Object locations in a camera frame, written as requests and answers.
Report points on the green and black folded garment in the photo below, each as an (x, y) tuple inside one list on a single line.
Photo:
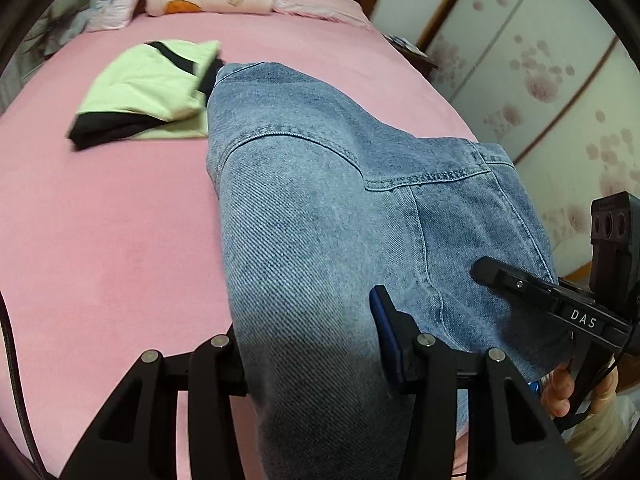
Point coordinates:
[(153, 91)]

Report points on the blue denim jacket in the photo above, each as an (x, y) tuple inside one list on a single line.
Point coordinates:
[(320, 202)]

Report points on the dark wooden nightstand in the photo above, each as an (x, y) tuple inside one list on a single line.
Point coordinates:
[(418, 59)]

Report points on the pink pillow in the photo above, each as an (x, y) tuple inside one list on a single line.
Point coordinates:
[(347, 12)]

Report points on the person's right hand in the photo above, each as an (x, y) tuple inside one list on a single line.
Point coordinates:
[(555, 398)]

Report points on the pink bed sheet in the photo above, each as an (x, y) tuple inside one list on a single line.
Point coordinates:
[(113, 250)]

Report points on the floral sliding wardrobe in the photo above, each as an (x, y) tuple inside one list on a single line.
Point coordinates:
[(550, 81)]

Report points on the olive puffer jacket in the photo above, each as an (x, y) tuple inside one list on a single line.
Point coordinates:
[(45, 37)]

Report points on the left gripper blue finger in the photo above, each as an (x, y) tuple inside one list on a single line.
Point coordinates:
[(396, 332)]

